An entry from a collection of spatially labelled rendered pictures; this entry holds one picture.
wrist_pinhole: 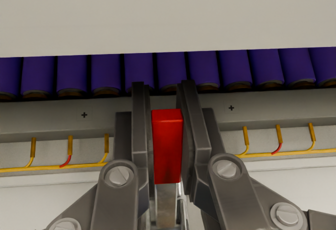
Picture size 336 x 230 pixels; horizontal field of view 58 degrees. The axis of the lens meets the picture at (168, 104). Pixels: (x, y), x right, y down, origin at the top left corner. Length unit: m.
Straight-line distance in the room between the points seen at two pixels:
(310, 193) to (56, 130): 0.15
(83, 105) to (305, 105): 0.13
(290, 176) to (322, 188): 0.02
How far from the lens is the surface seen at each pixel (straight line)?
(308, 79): 0.21
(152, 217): 0.18
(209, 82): 0.18
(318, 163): 0.21
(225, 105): 0.18
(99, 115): 0.17
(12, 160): 0.20
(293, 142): 0.21
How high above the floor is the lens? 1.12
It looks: 53 degrees down
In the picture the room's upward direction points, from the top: 3 degrees clockwise
